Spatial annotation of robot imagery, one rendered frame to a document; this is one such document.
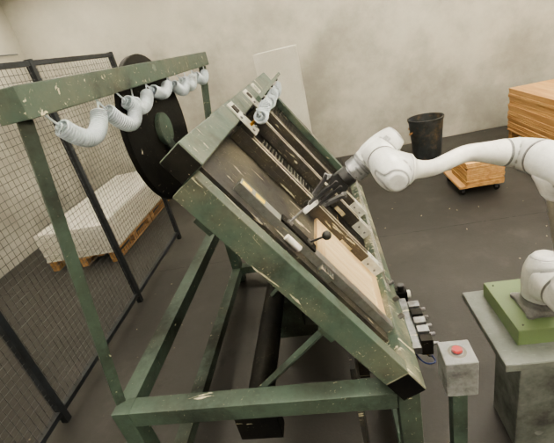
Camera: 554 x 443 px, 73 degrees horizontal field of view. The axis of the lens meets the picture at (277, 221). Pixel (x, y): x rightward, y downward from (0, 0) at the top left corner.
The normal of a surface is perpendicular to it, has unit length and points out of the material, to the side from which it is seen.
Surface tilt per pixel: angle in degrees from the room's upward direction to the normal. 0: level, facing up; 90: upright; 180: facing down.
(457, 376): 90
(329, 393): 0
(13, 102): 90
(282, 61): 90
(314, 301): 90
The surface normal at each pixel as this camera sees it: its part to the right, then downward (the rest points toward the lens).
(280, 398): -0.22, -0.88
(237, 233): -0.08, 0.45
